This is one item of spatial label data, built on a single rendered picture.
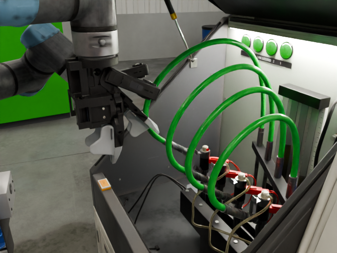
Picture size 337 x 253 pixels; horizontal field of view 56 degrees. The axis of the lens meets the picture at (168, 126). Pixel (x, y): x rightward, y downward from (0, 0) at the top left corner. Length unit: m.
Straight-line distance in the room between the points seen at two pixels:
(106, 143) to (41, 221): 2.00
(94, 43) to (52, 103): 3.66
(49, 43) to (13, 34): 3.24
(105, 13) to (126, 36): 6.86
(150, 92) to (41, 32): 0.27
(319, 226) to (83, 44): 0.52
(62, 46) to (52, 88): 3.40
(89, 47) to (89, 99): 0.08
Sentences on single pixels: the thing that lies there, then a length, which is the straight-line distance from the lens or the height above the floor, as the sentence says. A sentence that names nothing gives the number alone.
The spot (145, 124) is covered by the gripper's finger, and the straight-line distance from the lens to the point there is 0.75.
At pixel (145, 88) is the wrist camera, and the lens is 0.59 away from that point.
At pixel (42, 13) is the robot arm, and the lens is 0.49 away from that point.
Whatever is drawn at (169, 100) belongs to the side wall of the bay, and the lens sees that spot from 1.15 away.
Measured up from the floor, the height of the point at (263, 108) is 1.22.
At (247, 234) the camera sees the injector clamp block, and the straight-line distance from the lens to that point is 0.87.
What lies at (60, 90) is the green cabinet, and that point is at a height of 0.38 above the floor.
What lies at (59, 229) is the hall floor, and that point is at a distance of 2.46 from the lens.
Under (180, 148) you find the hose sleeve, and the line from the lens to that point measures 0.85.
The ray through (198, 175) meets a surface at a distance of 0.81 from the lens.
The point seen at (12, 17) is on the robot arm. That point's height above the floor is 1.51.
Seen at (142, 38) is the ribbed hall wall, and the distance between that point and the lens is 7.48.
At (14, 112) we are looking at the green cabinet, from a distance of 4.16.
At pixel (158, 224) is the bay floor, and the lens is 1.11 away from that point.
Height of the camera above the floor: 1.55
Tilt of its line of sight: 24 degrees down
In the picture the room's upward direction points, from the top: straight up
